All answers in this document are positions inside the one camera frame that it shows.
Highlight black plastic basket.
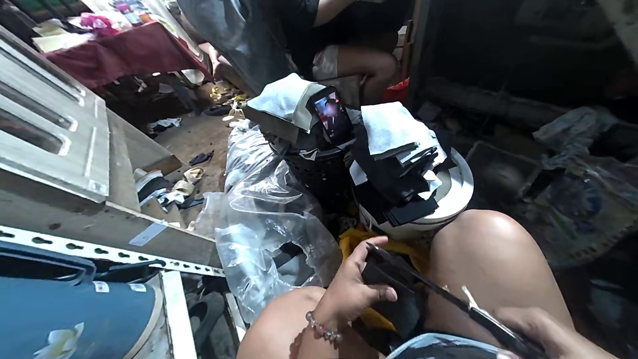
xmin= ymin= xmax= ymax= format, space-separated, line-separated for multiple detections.
xmin=266 ymin=131 xmax=356 ymax=212

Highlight person's left forearm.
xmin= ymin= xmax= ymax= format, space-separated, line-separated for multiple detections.
xmin=295 ymin=312 xmax=353 ymax=359

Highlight crumpled grey plastic bag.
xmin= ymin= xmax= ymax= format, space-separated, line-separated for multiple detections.
xmin=532 ymin=106 xmax=618 ymax=170

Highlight large clear plastic bag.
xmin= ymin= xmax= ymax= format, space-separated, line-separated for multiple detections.
xmin=189 ymin=120 xmax=343 ymax=324

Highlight wooden board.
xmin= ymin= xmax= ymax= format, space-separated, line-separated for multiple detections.
xmin=106 ymin=108 xmax=183 ymax=214

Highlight pile of cloth scraps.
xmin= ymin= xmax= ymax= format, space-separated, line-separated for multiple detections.
xmin=134 ymin=167 xmax=205 ymax=228

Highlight white perforated metal rail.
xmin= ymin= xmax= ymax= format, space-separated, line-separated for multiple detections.
xmin=0 ymin=225 xmax=227 ymax=277

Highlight person's legs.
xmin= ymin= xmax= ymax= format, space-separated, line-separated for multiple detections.
xmin=236 ymin=209 xmax=575 ymax=359

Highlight long dark narrow strip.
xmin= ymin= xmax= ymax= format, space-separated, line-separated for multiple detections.
xmin=366 ymin=243 xmax=546 ymax=359

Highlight printed woven sack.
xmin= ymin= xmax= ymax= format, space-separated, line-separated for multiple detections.
xmin=522 ymin=156 xmax=638 ymax=268

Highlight black and white cloth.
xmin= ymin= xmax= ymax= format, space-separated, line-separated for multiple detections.
xmin=148 ymin=118 xmax=182 ymax=135

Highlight stack of light grey fabric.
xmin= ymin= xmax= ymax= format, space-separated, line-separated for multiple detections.
xmin=243 ymin=73 xmax=327 ymax=145

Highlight red bag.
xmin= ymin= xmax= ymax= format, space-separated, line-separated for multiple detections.
xmin=382 ymin=78 xmax=410 ymax=103

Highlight black fabric piece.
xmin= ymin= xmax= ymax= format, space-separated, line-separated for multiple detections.
xmin=361 ymin=259 xmax=429 ymax=340

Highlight pile of black white fabric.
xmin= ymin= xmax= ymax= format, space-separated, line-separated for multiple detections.
xmin=350 ymin=102 xmax=457 ymax=226

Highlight person's left hand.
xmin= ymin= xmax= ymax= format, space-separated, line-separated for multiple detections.
xmin=313 ymin=236 xmax=398 ymax=331

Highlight white metal post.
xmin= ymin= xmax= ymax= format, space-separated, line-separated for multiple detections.
xmin=161 ymin=270 xmax=200 ymax=359

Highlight white tape piece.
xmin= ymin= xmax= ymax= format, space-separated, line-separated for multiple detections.
xmin=129 ymin=220 xmax=169 ymax=247

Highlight table with maroon cloth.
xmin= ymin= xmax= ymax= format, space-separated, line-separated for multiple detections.
xmin=31 ymin=0 xmax=214 ymax=115

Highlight blue container with flower print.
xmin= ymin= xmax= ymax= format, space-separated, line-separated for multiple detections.
xmin=0 ymin=242 xmax=164 ymax=359

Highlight grey slotted plastic panel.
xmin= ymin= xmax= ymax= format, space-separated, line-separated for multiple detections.
xmin=0 ymin=25 xmax=110 ymax=204

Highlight person's right hand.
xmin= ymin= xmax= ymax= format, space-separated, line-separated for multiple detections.
xmin=491 ymin=305 xmax=591 ymax=359

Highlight white bucket with lid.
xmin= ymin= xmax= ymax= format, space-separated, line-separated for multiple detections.
xmin=353 ymin=147 xmax=474 ymax=245

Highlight black smartphone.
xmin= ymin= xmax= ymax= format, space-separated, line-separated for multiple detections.
xmin=308 ymin=86 xmax=355 ymax=147

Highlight person's right forearm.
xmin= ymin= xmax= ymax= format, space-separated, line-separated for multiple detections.
xmin=573 ymin=328 xmax=621 ymax=359

